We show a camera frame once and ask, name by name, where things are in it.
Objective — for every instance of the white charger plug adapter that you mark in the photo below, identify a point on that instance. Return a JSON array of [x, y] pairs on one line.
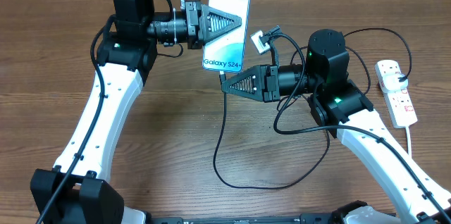
[[393, 82]]

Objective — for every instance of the blue Samsung Galaxy smartphone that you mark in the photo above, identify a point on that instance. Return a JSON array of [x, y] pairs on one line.
[[226, 53]]

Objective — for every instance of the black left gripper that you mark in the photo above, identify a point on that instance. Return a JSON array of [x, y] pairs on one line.
[[203, 23]]

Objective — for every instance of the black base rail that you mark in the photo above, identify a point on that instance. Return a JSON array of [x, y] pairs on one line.
[[304, 218]]

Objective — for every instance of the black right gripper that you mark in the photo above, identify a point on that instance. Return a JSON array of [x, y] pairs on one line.
[[271, 94]]

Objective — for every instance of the white power strip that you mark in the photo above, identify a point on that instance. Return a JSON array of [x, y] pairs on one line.
[[399, 103]]

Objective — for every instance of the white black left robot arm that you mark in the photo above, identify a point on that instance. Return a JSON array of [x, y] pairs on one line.
[[77, 188]]

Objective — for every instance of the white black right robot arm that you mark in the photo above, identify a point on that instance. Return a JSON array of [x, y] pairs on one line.
[[342, 110]]

